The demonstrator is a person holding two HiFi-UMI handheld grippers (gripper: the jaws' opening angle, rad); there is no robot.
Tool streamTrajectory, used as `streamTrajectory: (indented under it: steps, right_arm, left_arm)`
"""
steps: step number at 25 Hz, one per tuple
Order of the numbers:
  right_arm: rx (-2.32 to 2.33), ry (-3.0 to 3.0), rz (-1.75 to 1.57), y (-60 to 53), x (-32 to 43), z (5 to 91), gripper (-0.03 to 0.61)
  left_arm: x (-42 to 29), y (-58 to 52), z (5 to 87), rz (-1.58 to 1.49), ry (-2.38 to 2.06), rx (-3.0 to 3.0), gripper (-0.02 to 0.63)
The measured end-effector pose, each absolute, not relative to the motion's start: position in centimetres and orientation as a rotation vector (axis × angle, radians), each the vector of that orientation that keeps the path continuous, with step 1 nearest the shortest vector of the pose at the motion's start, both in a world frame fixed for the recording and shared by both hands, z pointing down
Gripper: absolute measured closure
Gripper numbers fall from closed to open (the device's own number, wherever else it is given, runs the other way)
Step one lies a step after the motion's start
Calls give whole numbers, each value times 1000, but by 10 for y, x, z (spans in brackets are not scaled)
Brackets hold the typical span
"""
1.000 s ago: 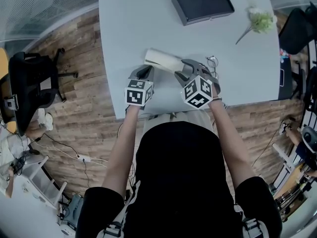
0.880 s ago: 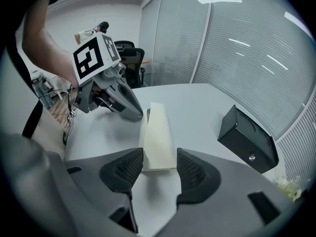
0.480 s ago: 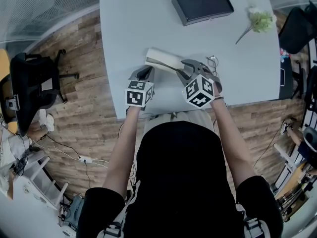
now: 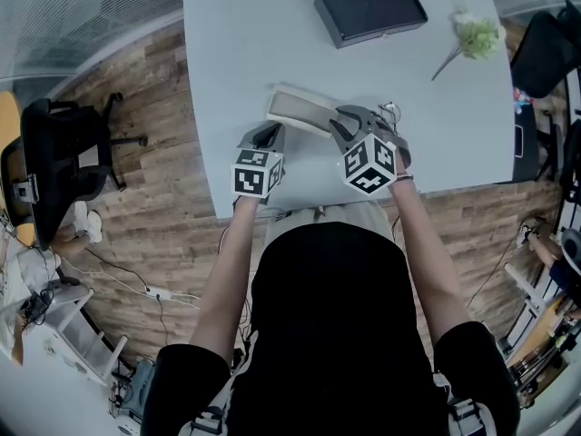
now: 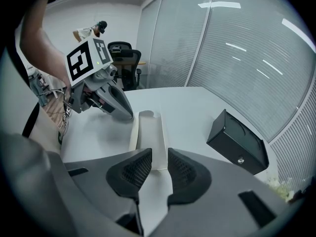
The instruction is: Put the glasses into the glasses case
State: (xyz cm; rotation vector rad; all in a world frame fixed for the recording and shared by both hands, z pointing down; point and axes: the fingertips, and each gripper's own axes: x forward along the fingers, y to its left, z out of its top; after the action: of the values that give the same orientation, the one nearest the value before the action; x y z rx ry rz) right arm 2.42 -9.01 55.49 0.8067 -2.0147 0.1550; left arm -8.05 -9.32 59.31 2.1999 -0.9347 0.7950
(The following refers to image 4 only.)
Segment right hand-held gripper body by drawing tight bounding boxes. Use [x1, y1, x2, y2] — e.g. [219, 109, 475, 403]
[340, 114, 412, 197]

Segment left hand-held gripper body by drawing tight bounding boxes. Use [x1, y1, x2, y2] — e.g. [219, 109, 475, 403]
[230, 143, 287, 205]

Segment black wire-frame eyeglasses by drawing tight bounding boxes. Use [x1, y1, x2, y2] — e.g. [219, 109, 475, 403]
[379, 101, 403, 136]

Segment white glasses case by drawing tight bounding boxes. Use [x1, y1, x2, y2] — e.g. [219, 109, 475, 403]
[265, 82, 341, 139]

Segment person's left forearm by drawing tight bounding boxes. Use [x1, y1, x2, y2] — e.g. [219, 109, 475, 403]
[190, 195, 259, 363]

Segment person's right forearm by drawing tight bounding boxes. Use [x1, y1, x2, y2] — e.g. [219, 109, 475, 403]
[387, 177, 472, 352]

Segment person's light trousers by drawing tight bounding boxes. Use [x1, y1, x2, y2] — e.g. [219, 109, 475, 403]
[262, 202, 394, 245]

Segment black rectangular box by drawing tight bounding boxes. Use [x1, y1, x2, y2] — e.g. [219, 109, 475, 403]
[313, 0, 428, 49]

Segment green artificial flower sprig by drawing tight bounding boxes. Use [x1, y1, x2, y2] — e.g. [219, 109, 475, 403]
[430, 0, 507, 82]

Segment colourful snack packets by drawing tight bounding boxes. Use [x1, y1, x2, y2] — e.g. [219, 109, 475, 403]
[512, 87, 532, 115]

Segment person's black shirt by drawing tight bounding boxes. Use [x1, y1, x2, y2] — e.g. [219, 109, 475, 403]
[140, 222, 521, 436]

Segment black office chair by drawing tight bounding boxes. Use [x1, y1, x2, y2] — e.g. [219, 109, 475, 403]
[510, 0, 581, 183]
[537, 109, 581, 208]
[0, 92, 149, 252]

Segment grey round chair back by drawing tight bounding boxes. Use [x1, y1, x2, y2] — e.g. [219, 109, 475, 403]
[560, 227, 581, 272]

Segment blue denim cloth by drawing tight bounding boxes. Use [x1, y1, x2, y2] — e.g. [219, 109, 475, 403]
[126, 358, 156, 420]

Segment yellow round table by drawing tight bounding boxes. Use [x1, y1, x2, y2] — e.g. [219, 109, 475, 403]
[0, 91, 37, 249]

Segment wooden desk with white legs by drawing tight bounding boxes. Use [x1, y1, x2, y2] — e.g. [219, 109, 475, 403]
[497, 261, 581, 408]

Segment white round device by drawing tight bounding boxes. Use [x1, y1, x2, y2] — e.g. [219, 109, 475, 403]
[113, 413, 145, 436]

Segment white power cable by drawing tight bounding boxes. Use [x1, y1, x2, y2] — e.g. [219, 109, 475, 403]
[58, 256, 202, 311]

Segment grey shoulder strap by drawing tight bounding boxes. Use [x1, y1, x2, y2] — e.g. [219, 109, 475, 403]
[433, 372, 489, 436]
[179, 406, 228, 436]

